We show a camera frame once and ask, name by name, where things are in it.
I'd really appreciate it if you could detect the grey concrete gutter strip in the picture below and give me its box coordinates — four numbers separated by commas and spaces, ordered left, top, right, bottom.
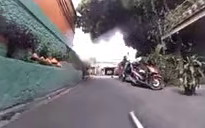
0, 85, 78, 128

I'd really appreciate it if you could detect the green stone wall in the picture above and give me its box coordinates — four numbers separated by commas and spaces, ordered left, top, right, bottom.
0, 53, 84, 114

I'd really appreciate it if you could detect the dark bush on wall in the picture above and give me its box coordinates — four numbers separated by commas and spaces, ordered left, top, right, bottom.
0, 12, 41, 59

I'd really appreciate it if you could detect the building with overhanging roof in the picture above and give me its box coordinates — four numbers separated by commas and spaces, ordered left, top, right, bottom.
160, 0, 205, 68

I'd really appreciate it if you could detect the robot's own part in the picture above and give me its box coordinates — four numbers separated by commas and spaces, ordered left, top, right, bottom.
129, 110, 145, 128

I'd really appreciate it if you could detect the red parked motorcycle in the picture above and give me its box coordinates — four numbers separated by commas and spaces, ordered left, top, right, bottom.
121, 61, 165, 91

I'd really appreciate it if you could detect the orange and green building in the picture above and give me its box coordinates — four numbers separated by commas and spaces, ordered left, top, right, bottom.
0, 0, 78, 60

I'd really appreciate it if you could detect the person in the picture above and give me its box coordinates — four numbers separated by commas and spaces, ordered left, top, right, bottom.
119, 55, 130, 81

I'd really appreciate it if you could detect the grey asphalt road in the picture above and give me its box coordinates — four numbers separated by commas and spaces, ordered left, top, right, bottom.
0, 77, 205, 128

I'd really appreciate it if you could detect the potted leafy plant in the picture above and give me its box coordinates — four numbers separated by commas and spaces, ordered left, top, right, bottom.
178, 55, 205, 96

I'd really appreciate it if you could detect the large dark tree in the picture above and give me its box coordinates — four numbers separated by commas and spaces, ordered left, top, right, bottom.
75, 0, 178, 58

